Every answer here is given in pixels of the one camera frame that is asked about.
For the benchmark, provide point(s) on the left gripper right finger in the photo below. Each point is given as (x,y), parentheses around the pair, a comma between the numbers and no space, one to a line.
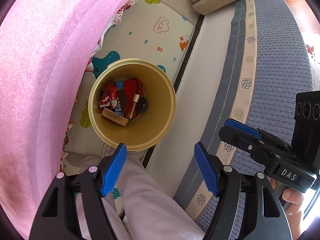
(263,217)

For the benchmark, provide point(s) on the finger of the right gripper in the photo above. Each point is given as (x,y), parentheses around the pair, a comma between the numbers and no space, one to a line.
(264,148)
(255,134)

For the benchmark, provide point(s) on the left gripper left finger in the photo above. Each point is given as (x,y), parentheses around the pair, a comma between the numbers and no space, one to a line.
(57,216)

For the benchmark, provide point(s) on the red snack wrapper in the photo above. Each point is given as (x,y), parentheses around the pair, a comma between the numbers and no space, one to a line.
(113,97)

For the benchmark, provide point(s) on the red cloth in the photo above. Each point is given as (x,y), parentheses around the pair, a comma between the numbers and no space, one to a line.
(132,87)

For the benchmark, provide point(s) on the orange cardboard box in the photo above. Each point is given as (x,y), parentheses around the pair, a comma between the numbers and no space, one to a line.
(114,117)

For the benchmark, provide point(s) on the black sock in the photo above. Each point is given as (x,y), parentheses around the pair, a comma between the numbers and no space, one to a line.
(142,104)

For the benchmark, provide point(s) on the amber perfume bottle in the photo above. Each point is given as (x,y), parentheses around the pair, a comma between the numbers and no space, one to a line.
(135,100)

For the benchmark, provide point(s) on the yellow trash bin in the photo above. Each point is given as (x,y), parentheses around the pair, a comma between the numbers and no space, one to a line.
(145,129)

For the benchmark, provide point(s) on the right hand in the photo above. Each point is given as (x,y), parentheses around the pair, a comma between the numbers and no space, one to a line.
(294,211)

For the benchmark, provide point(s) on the pink pyjama leg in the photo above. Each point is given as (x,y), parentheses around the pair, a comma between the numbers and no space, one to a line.
(151,213)

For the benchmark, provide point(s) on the blue patterned mattress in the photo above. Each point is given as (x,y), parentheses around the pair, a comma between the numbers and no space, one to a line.
(265,67)

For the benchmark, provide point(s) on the pink bed sheet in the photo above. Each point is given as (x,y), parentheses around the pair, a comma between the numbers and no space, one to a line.
(45,48)

